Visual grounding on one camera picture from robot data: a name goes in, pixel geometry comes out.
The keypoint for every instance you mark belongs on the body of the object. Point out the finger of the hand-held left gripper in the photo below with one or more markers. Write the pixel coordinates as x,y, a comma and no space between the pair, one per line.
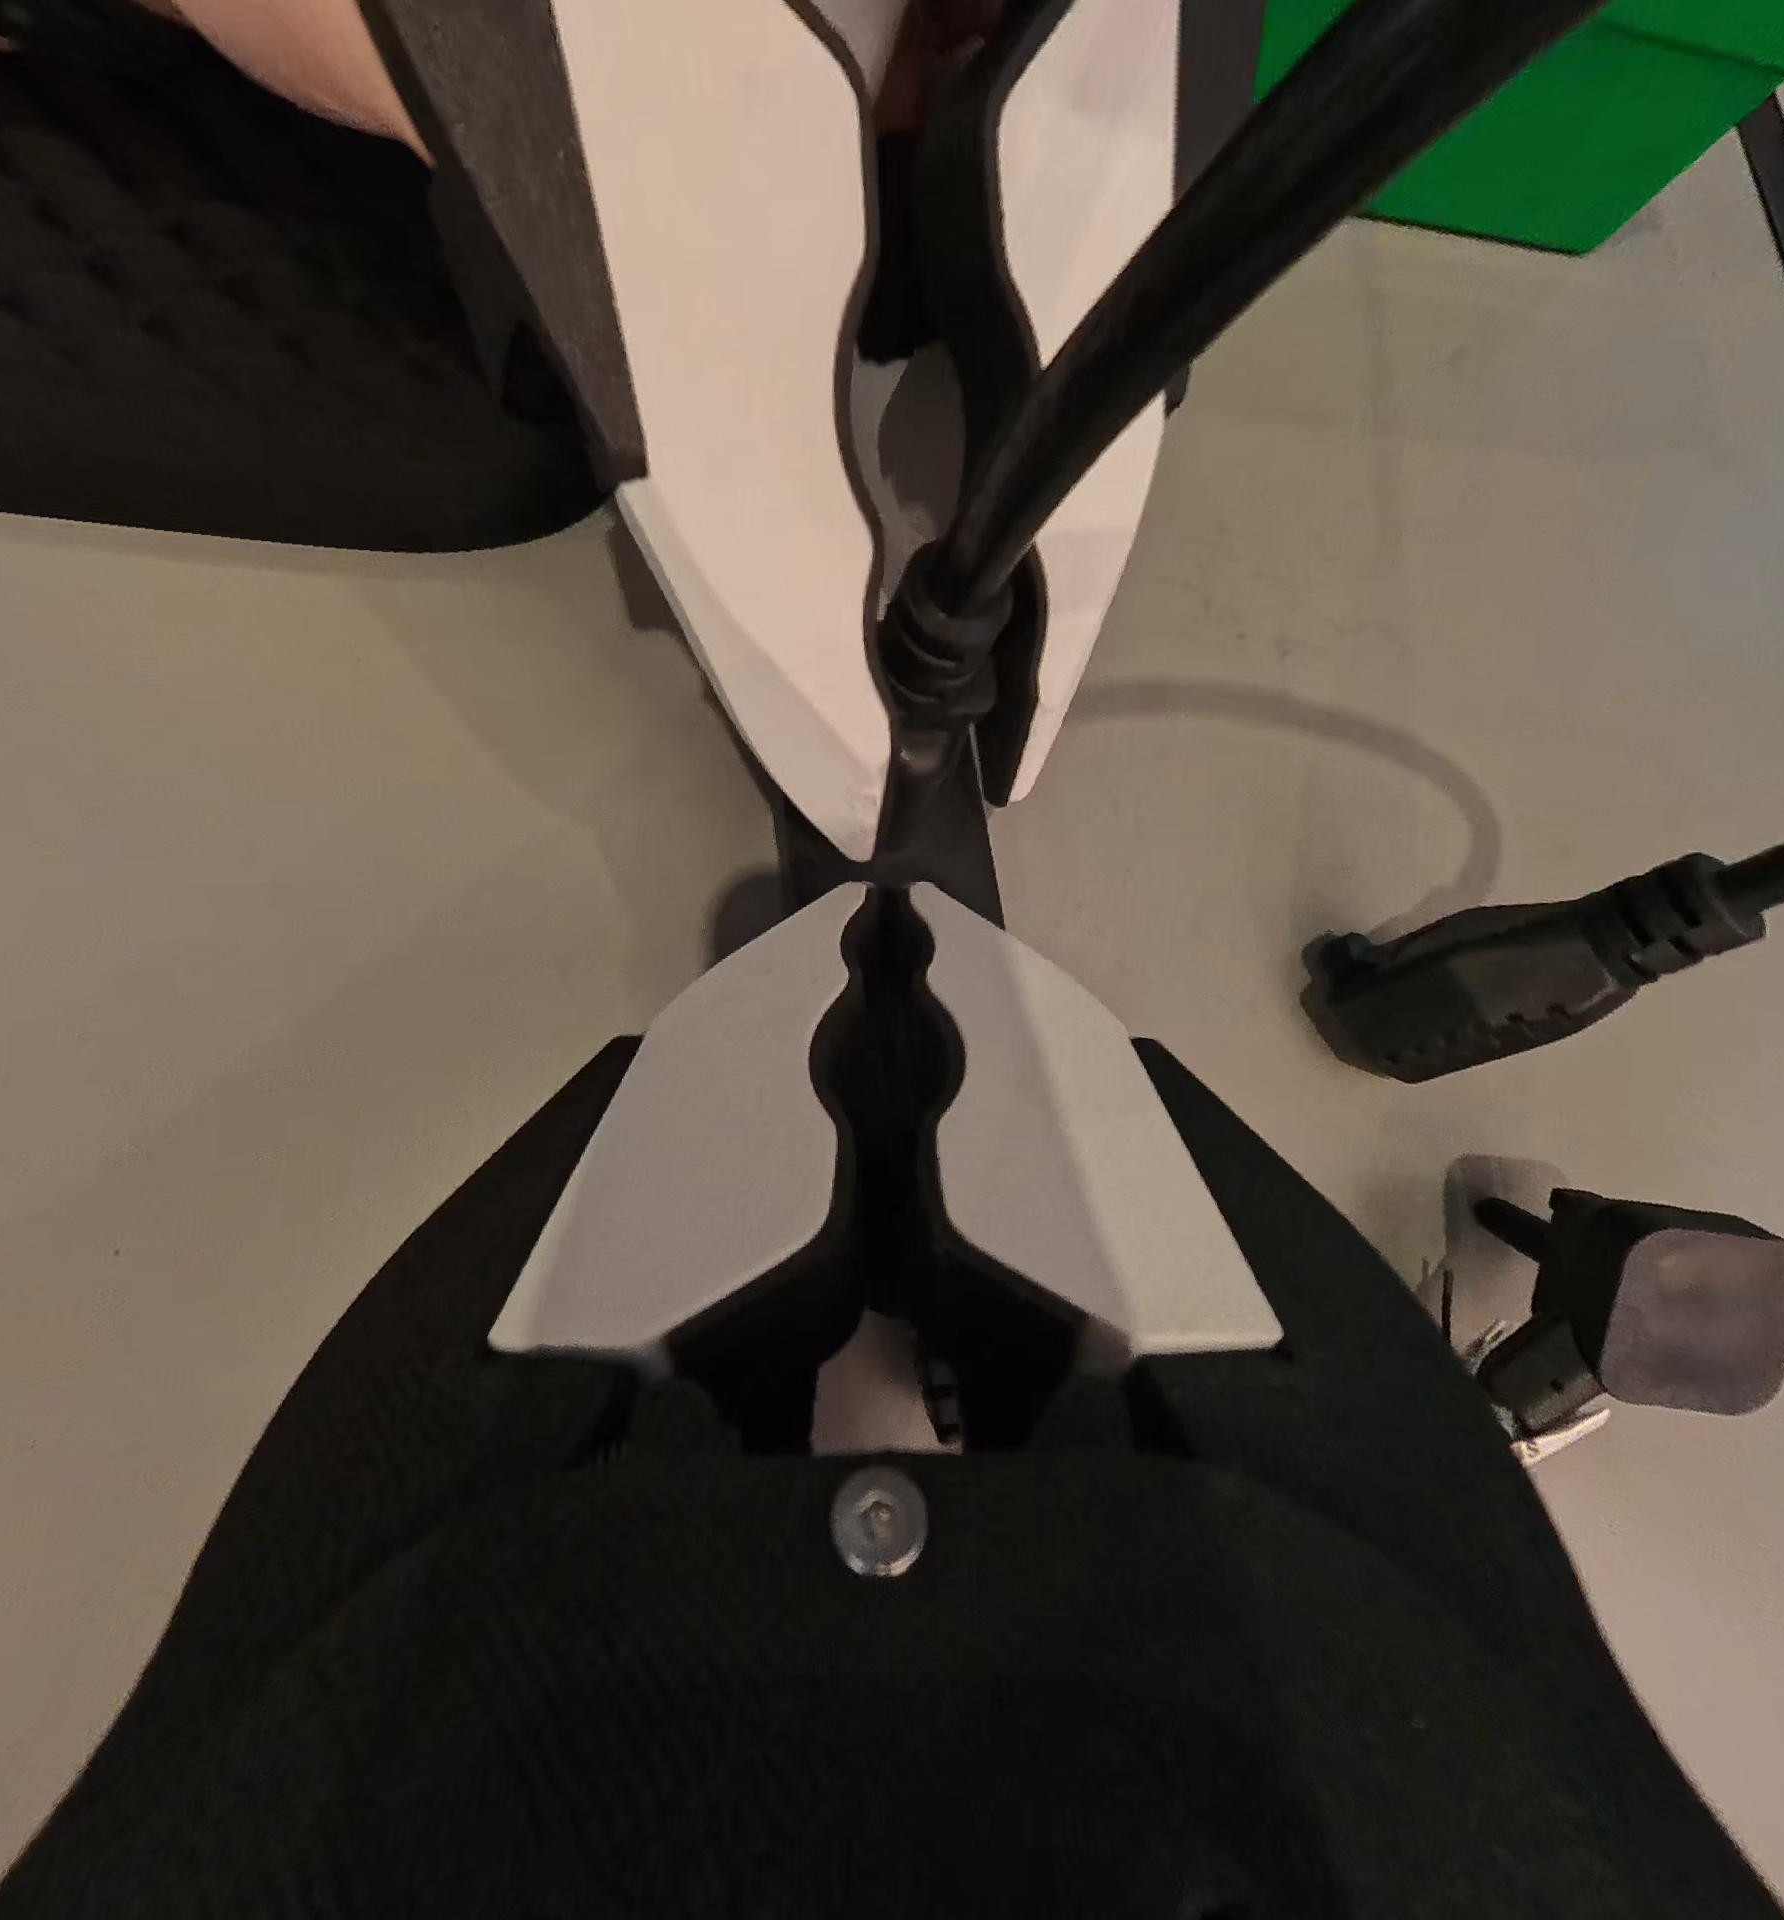
1089,151
727,301

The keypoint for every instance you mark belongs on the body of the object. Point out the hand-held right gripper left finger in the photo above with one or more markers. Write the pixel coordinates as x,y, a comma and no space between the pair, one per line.
694,1172

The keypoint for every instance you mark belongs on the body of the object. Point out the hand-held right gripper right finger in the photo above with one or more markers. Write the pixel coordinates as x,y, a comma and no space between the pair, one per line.
1069,1172

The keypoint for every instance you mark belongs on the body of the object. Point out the person's left hand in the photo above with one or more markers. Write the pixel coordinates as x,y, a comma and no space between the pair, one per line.
338,61

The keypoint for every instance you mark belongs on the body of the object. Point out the black power strip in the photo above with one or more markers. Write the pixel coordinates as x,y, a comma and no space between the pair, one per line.
800,870

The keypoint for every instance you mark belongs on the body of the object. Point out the black bumpy wrist rest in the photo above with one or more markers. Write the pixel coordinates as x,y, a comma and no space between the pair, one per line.
157,301

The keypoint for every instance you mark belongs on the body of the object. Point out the green plastic bin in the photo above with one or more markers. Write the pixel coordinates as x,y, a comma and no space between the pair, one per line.
1554,151

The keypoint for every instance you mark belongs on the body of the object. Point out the black wristband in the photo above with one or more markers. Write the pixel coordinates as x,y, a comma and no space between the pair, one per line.
1,21

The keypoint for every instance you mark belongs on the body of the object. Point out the flat square power plug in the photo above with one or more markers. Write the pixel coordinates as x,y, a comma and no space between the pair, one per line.
1700,1322

